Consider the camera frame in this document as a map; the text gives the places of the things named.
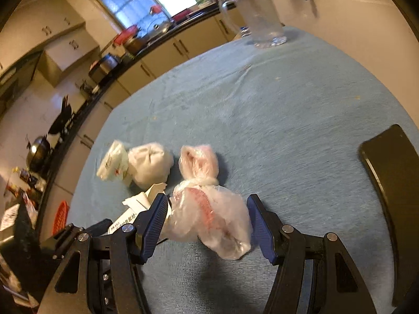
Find steel range hood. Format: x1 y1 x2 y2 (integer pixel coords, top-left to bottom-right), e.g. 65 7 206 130
0 51 45 115

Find black kitchen countertop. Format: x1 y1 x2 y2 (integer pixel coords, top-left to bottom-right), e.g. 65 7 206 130
33 3 236 236

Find beige upper cabinet beside window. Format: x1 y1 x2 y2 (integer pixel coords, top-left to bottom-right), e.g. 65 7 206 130
0 0 87 69

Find white tied plastic bag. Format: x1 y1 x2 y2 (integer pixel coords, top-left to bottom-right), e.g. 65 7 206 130
128 142 174 190

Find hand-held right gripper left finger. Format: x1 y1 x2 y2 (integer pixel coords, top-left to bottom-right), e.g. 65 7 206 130
42 194 169 314

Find beige lower cabinets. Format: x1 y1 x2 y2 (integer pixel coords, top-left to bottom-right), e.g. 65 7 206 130
49 13 249 203

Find red mesh plastic basket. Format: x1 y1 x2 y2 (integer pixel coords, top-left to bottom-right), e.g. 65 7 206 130
52 201 71 236

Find glass pitcher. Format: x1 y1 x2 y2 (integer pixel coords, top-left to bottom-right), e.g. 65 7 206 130
218 0 289 49

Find red colander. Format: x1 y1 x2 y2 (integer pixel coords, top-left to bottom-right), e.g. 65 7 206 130
113 24 140 44

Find brown ceramic pot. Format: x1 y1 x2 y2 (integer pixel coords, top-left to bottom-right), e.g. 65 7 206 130
126 37 148 54

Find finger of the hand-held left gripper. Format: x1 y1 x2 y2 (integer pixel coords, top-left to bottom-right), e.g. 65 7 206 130
39 218 113 260

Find steel wok with lid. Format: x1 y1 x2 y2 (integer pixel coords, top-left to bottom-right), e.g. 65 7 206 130
25 134 53 172

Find glass pot lid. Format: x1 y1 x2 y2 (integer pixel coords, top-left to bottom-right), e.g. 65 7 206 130
144 16 172 38

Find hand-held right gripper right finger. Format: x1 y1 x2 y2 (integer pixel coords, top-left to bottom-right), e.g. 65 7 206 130
246 194 369 314

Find clear plastic bag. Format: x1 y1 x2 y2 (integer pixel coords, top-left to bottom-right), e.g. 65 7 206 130
168 144 252 260

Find black rice cooker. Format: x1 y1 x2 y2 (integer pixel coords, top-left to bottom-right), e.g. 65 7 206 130
88 54 120 84

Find blue tablecloth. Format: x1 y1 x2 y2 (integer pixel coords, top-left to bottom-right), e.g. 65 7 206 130
65 26 419 314

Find white printed packet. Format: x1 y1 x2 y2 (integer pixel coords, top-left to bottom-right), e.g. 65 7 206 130
96 139 131 187

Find white cardboard box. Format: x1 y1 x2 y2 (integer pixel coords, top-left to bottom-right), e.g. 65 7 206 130
108 183 171 236

